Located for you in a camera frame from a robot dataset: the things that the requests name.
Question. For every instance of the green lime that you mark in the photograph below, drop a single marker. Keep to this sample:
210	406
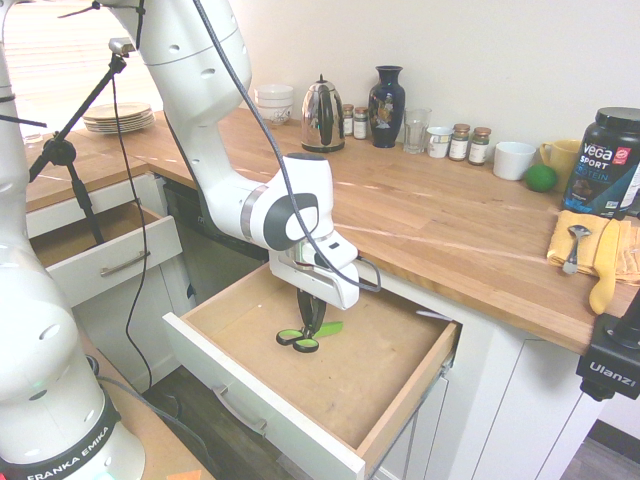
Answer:
541	178

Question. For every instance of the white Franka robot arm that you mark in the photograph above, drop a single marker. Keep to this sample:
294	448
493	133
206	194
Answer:
210	125

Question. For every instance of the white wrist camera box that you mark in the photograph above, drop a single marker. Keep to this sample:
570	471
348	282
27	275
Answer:
335	252

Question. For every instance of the small white printed cup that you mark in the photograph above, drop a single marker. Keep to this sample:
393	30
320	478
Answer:
439	144

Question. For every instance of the yellow mug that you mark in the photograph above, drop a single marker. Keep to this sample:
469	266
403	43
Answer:
562	157

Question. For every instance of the large open wooden drawer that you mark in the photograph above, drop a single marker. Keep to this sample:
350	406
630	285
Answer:
360	380

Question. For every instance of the small silver camera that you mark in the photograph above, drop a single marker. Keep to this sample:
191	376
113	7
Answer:
121	45

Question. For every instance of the metal spoon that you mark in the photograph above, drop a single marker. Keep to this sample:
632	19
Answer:
575	250

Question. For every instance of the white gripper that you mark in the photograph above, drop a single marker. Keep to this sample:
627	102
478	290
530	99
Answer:
320	285

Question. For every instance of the stack of cream plates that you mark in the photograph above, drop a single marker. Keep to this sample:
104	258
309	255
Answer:
119	117

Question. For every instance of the white bowl with print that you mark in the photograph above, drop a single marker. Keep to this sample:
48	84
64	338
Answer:
276	115

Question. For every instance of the plain white cup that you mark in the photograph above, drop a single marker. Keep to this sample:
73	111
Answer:
514	161

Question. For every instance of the small spice jar white label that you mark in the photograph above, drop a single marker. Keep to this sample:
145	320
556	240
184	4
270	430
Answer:
360	124
348	121

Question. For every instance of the plain white bowl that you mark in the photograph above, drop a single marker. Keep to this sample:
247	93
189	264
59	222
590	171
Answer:
274	95

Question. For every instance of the dark blue painted vase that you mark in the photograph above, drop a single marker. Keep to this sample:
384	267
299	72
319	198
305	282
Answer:
385	110

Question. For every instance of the yellow folded cloth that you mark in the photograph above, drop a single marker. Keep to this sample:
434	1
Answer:
627	250

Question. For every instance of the clear glass tumbler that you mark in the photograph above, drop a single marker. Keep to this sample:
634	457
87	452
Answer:
417	132

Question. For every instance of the white window blinds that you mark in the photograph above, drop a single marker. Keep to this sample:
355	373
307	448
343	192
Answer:
60	60

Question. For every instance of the black camera stand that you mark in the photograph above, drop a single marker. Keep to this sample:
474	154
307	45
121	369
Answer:
80	195

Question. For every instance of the small open white drawer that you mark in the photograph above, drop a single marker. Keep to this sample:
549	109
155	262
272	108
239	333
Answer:
125	245

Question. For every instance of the black Ulanzi camera mount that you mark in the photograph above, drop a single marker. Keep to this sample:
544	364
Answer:
607	360

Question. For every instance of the spice jar with brown lid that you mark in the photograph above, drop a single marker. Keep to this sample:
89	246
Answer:
458	144
479	148

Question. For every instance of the white kitchen cabinet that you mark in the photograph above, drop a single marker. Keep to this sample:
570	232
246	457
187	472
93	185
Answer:
500	400

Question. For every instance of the black Vega protein tub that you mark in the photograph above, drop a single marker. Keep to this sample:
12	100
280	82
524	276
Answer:
602	165

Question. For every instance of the yellow banana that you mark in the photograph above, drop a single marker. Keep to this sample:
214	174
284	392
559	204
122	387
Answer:
606	270

